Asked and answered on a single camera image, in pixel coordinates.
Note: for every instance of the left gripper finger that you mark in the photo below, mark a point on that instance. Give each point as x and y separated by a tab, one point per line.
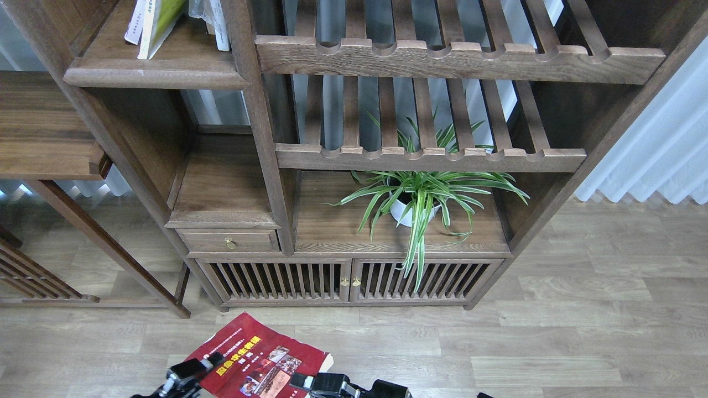
191	372

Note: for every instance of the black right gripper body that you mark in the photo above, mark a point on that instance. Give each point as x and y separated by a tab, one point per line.
381	388

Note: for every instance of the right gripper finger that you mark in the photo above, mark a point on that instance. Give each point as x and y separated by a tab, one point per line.
323	385

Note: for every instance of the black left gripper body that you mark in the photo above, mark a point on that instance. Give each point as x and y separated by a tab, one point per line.
187	391

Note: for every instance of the red cover book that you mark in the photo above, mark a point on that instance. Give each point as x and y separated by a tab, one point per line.
259	361

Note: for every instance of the yellow green cover book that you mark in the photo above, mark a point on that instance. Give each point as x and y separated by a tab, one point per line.
158	21

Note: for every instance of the white purple cover book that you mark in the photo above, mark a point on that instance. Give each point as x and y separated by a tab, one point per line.
135	27

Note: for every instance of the right slatted cabinet door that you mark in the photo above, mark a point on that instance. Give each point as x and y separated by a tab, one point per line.
444	281

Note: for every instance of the slatted cabinet door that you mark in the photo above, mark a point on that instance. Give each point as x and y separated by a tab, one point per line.
282	282
444	281

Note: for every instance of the left slatted cabinet door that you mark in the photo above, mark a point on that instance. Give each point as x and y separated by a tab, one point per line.
282	282

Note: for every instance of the small wooden drawer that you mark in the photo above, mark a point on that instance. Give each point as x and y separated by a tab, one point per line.
229	240

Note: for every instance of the green spider plant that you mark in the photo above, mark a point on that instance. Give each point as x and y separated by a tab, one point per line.
423	194

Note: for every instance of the dark wooden bookshelf unit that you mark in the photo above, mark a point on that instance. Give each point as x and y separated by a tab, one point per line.
264	136

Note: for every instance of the wooden side table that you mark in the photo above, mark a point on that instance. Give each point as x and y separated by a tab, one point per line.
44	141

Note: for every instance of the white rolled papers in plastic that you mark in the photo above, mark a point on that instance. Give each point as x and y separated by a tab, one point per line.
212	13

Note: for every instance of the white curtain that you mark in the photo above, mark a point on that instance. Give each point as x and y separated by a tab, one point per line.
665	149

